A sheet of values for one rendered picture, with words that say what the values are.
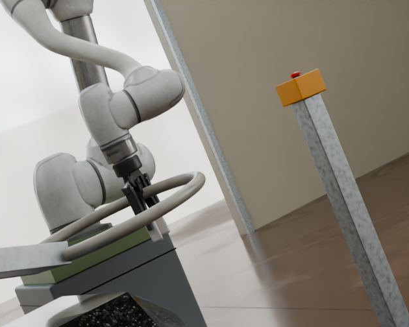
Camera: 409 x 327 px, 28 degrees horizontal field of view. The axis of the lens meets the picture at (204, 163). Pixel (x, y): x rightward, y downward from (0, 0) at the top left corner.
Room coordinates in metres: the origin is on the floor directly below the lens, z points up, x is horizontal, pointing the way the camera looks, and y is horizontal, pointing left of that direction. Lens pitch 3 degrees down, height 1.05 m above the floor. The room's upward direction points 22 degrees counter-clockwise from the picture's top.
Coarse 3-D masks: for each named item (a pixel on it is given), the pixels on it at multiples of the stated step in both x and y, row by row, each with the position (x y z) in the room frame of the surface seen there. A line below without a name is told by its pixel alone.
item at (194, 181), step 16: (176, 176) 2.10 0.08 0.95; (192, 176) 1.99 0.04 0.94; (144, 192) 2.16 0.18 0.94; (160, 192) 2.15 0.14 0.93; (176, 192) 1.80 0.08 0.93; (192, 192) 1.83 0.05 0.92; (112, 208) 2.17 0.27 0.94; (160, 208) 1.75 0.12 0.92; (80, 224) 2.15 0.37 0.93; (128, 224) 1.72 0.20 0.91; (144, 224) 1.74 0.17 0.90; (48, 240) 2.07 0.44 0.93; (64, 240) 2.12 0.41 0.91; (96, 240) 1.72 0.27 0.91; (112, 240) 1.72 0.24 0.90; (64, 256) 1.74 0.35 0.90; (80, 256) 1.73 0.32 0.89
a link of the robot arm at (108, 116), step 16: (80, 96) 2.14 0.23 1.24; (96, 96) 2.12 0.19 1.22; (112, 96) 2.14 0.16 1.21; (128, 96) 2.15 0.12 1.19; (96, 112) 2.12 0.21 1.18; (112, 112) 2.12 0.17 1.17; (128, 112) 2.14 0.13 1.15; (96, 128) 2.12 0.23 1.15; (112, 128) 2.12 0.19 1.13; (128, 128) 2.16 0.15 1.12
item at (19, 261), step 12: (0, 252) 1.62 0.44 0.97; (12, 252) 1.64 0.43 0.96; (24, 252) 1.66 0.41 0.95; (36, 252) 1.69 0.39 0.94; (48, 252) 1.71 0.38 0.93; (60, 252) 1.73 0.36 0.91; (0, 264) 1.61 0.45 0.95; (12, 264) 1.63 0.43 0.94; (24, 264) 1.66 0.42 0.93; (36, 264) 1.68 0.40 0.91; (48, 264) 1.70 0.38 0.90; (60, 264) 1.72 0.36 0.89; (0, 276) 1.70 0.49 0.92; (12, 276) 1.76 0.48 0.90
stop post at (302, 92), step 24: (312, 72) 2.83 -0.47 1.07; (288, 96) 2.84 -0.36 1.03; (312, 96) 2.84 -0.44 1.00; (312, 120) 2.82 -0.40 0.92; (312, 144) 2.85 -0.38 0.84; (336, 144) 2.84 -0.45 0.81; (336, 168) 2.82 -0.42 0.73; (336, 192) 2.83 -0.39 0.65; (336, 216) 2.88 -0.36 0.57; (360, 216) 2.83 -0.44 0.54; (360, 240) 2.81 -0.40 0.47; (360, 264) 2.86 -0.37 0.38; (384, 264) 2.84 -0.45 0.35; (384, 288) 2.82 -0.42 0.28; (384, 312) 2.84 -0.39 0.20
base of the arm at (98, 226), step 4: (68, 224) 2.44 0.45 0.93; (92, 224) 2.46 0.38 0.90; (96, 224) 2.47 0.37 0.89; (100, 224) 2.46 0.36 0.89; (104, 224) 2.46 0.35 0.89; (108, 224) 2.46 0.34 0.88; (56, 228) 2.45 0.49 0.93; (60, 228) 2.44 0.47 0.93; (88, 228) 2.45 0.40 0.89; (92, 228) 2.45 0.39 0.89; (96, 228) 2.45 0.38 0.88; (100, 228) 2.45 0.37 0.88; (104, 228) 2.45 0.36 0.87; (52, 232) 2.47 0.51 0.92; (80, 232) 2.43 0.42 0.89; (84, 232) 2.43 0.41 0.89; (88, 232) 2.44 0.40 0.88; (92, 232) 2.44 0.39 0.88; (72, 236) 2.42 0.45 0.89; (76, 236) 2.42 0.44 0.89; (80, 236) 2.43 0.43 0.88; (84, 236) 2.43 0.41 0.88; (68, 240) 2.41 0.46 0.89; (72, 240) 2.41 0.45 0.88
